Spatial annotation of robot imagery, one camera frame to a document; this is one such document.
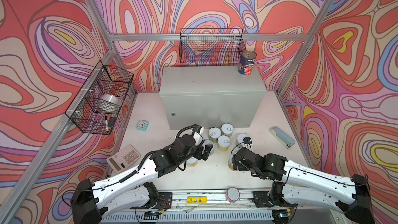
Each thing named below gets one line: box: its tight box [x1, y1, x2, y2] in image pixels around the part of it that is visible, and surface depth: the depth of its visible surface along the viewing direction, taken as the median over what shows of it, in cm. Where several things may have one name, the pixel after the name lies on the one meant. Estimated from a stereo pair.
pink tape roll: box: [225, 186, 240, 204], surface depth 72 cm
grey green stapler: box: [269, 126, 296, 149], surface depth 94 cm
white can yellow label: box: [217, 134, 231, 152], surface depth 90 cm
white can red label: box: [220, 122, 235, 137], surface depth 95 cm
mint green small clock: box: [135, 119, 150, 132], surface depth 101 cm
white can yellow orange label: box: [186, 157, 199, 168], surface depth 84 cm
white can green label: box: [208, 127, 222, 143], surface depth 93 cm
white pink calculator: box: [106, 144, 141, 174], surface depth 88 cm
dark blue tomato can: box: [238, 49, 258, 76], surface depth 78 cm
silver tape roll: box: [98, 93, 123, 114], surface depth 74 cm
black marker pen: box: [104, 115, 109, 133], surface depth 74 cm
